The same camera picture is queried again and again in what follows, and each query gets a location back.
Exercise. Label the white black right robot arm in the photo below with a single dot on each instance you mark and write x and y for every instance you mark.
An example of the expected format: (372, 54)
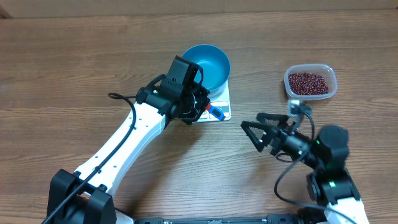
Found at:
(335, 197)

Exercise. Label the clear plastic container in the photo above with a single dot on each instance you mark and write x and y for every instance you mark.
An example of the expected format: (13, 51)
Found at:
(319, 69)

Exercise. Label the red scoop blue handle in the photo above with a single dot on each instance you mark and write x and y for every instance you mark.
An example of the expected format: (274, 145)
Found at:
(218, 114)

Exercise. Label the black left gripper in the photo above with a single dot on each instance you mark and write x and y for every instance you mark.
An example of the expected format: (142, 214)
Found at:
(203, 94)

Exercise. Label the red adzuki beans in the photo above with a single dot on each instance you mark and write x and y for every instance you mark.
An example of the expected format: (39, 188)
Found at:
(307, 84)

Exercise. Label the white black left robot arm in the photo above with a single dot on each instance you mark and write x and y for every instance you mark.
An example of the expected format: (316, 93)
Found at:
(86, 195)

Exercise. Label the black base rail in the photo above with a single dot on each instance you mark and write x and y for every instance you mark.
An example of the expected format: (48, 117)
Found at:
(269, 219)

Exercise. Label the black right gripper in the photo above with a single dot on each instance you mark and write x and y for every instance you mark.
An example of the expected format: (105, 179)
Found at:
(281, 132)

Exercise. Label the white digital kitchen scale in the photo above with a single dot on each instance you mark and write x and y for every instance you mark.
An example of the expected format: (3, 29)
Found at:
(220, 101)

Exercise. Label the teal plastic bowl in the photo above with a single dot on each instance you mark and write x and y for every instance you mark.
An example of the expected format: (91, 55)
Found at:
(215, 64)

